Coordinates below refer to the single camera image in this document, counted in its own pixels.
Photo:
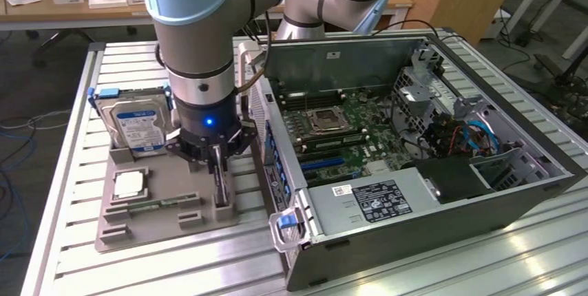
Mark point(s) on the RAM stick with white label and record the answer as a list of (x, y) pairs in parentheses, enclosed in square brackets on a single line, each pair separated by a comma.
[(334, 142)]

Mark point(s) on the dark grey PC case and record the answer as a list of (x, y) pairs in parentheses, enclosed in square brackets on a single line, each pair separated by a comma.
[(413, 241)]

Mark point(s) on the flat white box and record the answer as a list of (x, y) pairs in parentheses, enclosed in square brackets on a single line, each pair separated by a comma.
[(108, 3)]

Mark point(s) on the grey power supply unit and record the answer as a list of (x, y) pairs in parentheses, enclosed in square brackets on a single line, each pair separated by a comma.
[(330, 220)]

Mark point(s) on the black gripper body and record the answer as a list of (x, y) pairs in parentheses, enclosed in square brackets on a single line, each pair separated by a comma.
[(206, 113)]

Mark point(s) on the wooden cabinet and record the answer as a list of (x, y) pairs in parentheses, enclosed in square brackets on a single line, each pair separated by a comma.
[(458, 0)]

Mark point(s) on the grey parts rack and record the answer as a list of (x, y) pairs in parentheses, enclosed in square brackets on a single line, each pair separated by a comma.
[(169, 186)]

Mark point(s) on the black chair base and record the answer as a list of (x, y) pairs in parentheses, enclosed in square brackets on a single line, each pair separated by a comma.
[(45, 51)]

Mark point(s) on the black floor stand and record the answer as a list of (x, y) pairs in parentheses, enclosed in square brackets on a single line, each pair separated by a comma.
[(569, 79)]

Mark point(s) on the green RAM stick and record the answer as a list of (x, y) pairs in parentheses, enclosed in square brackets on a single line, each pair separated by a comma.
[(150, 204)]

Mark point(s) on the silver chipset heatsink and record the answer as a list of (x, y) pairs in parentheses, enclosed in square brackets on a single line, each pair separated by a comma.
[(378, 168)]

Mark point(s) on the CPU socket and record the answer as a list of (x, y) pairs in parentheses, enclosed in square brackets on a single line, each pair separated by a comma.
[(328, 120)]

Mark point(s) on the silver CPU chip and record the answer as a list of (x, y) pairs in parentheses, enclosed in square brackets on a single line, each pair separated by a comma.
[(129, 184)]

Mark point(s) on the blue case latch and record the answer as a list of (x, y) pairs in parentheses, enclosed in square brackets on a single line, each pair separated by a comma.
[(285, 222)]

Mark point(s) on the hard disk with blue carrier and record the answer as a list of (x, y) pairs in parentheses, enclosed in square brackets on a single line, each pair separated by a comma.
[(137, 127)]

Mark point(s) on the blue expansion slot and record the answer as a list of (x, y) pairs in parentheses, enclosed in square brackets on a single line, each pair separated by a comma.
[(321, 162)]

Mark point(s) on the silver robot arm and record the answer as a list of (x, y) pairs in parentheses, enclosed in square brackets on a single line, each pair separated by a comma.
[(192, 34)]

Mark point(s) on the silver disk bay cage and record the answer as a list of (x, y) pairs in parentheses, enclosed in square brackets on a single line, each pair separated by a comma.
[(414, 94)]

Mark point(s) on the red and white card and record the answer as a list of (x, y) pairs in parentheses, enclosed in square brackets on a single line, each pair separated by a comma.
[(22, 1)]

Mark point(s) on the grey disk carrier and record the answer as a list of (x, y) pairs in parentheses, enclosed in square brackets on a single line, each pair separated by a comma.
[(505, 168)]

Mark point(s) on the white table frame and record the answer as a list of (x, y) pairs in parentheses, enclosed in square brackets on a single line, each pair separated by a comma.
[(573, 44)]

